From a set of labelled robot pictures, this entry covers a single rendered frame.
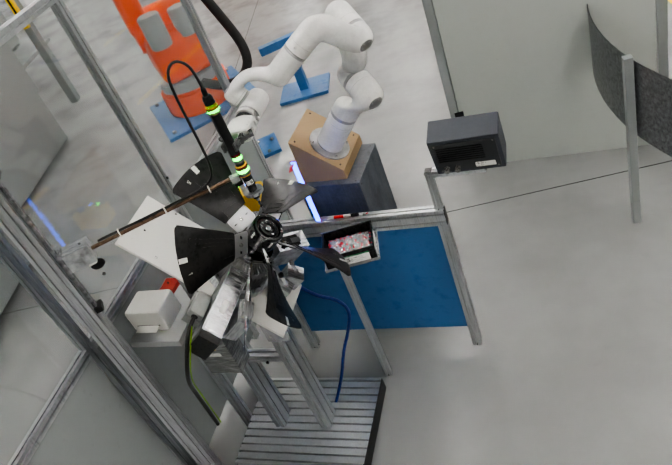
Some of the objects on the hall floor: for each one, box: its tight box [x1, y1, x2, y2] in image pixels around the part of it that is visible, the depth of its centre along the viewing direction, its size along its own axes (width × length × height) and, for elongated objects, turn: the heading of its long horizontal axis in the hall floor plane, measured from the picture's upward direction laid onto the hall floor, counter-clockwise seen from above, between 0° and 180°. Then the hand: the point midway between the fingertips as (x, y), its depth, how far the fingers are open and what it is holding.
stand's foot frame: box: [235, 378, 386, 465], centre depth 305 cm, size 62×46×8 cm
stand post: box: [272, 326, 335, 429], centre depth 277 cm, size 4×9×91 cm, turn 8°
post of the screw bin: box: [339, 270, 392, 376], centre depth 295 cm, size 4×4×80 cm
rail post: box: [438, 219, 482, 345], centre depth 293 cm, size 4×4×78 cm
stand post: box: [239, 334, 291, 427], centre depth 279 cm, size 4×9×115 cm, turn 8°
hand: (230, 145), depth 221 cm, fingers closed on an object, 4 cm apart
